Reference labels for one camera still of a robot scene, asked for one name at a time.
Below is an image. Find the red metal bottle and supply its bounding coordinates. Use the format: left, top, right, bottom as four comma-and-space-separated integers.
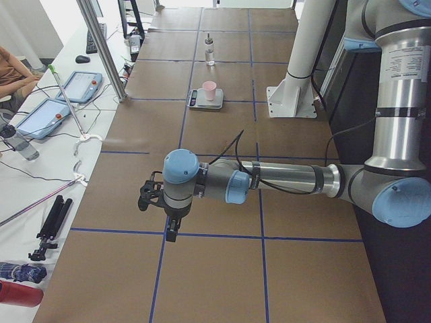
1, 281, 44, 308

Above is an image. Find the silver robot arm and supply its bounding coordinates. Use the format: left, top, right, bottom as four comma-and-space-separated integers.
138, 1, 430, 242

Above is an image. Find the aluminium frame post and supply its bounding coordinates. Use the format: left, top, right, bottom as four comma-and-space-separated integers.
77, 0, 127, 102

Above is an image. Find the upper teach pendant tablet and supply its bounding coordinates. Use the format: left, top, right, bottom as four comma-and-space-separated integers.
63, 71, 103, 104

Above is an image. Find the lower teach pendant tablet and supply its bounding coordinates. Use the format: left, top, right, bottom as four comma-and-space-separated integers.
15, 98, 70, 139

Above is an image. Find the blue folded umbrella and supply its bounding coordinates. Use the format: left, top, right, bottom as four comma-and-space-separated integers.
1, 262, 47, 284

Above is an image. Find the clear plastic water bottle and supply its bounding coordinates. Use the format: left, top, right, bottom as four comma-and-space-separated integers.
1, 124, 39, 161

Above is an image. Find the black folded tripod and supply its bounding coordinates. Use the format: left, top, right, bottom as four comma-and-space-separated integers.
28, 195, 73, 261

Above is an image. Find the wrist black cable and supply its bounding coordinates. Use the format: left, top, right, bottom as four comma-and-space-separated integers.
207, 116, 378, 196

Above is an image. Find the clear glass sauce bottle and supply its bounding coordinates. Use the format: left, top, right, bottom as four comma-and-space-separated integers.
204, 33, 215, 66

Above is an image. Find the black computer mouse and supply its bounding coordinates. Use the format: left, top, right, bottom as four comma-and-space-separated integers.
75, 55, 91, 64

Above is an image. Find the black keyboard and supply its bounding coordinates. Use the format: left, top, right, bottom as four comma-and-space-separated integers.
86, 23, 107, 54

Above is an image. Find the person in orange shirt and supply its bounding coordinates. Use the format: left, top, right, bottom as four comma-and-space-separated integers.
1, 47, 43, 101

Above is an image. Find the pink plastic cup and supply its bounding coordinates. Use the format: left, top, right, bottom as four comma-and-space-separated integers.
202, 81, 217, 101

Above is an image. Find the silver digital kitchen scale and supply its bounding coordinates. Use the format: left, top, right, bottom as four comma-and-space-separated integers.
187, 88, 224, 110

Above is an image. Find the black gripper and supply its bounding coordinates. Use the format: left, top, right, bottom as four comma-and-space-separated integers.
137, 171, 191, 242

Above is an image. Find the teach pendant tablet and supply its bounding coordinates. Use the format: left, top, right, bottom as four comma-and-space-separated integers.
15, 98, 70, 139
63, 71, 103, 104

